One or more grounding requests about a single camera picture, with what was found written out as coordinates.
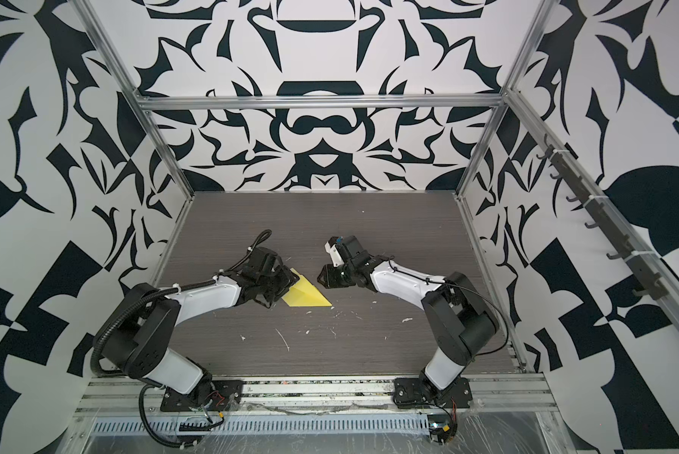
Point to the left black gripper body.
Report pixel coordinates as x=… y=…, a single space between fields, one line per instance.
x=278 y=284

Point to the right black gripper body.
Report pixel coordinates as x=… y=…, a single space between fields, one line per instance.
x=340 y=276

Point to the yellow square paper sheet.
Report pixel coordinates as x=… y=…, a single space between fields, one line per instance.
x=303 y=294

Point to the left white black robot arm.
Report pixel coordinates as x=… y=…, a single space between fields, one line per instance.
x=135 y=340

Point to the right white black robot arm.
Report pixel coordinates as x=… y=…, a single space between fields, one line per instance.
x=461 y=320

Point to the small green-lit electronics box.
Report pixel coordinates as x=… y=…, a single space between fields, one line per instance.
x=441 y=428

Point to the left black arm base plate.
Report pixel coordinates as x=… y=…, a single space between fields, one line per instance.
x=209 y=395

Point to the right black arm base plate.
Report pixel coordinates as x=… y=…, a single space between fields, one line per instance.
x=410 y=393

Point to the aluminium front rail frame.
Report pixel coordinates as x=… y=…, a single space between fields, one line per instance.
x=298 y=395

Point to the white slotted cable duct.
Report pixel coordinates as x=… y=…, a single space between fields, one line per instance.
x=412 y=424

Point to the black wall hook rail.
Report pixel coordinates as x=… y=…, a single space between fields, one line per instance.
x=607 y=218

